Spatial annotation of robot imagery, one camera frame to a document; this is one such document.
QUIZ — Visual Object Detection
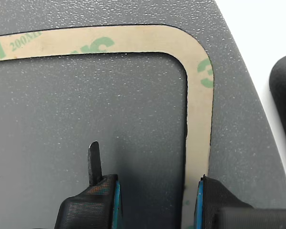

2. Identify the dark gray textured tray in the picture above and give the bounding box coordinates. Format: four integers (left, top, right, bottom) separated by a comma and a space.
0, 0, 286, 229

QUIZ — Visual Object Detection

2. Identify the beige rectangular adhesive frame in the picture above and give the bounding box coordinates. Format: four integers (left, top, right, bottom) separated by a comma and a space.
0, 24, 215, 229

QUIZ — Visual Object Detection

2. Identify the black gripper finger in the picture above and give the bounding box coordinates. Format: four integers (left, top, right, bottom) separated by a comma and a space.
55, 141, 123, 229
193, 174, 286, 229

